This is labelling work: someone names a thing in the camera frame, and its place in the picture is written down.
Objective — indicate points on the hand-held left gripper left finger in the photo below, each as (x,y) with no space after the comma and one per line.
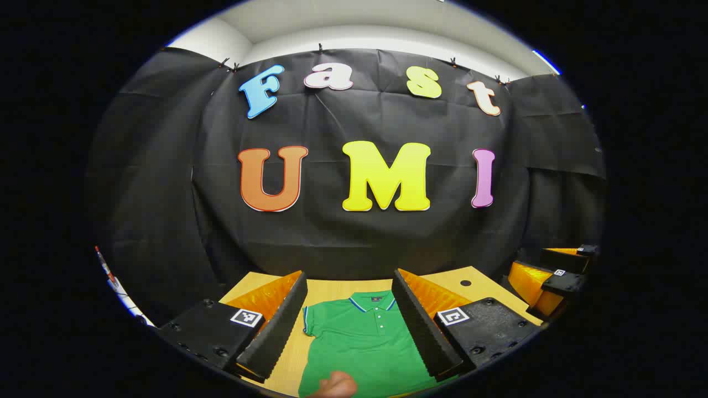
(279,326)

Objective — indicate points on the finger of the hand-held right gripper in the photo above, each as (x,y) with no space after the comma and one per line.
(564,283)
(564,261)

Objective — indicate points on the white side desk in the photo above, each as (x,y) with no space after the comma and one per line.
(128,303)

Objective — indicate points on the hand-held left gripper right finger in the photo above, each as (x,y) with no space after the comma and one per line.
(423,331)

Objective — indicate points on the green polo T-shirt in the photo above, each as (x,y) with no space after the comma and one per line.
(365,342)

